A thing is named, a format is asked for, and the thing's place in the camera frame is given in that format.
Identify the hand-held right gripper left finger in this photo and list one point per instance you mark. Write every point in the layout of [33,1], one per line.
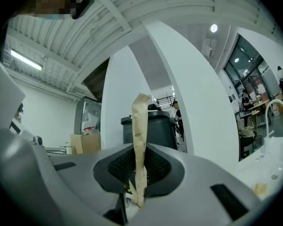
[85,185]

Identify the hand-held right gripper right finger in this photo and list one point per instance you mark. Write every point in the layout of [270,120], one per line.
[202,196]

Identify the brown paper strip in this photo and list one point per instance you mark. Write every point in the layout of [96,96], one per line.
[139,126]

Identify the white bottle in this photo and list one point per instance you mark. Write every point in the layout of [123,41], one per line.
[69,148]

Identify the large cardboard box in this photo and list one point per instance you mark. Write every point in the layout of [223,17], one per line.
[85,143]

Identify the gray appliance panel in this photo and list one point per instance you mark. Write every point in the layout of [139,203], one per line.
[88,114]

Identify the white sink counter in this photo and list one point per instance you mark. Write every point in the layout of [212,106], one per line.
[268,168]

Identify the black mesh bin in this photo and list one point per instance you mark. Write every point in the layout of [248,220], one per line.
[257,142]

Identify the dark grey waste bin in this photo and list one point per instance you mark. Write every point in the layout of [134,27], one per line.
[160,131]

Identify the white curved faucet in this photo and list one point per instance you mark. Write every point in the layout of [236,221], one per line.
[271,126]

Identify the black metal railing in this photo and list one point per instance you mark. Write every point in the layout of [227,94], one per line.
[166,100]

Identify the wooden table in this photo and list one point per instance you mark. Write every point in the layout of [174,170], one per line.
[259,107]

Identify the long ceiling lamp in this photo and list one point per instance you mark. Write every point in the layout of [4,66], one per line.
[26,59]

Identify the round ceiling light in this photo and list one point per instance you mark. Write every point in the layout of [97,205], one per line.
[213,28]

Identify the person's head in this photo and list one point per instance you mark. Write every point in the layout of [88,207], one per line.
[52,1]

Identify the black head camera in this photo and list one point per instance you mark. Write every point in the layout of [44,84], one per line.
[83,7]

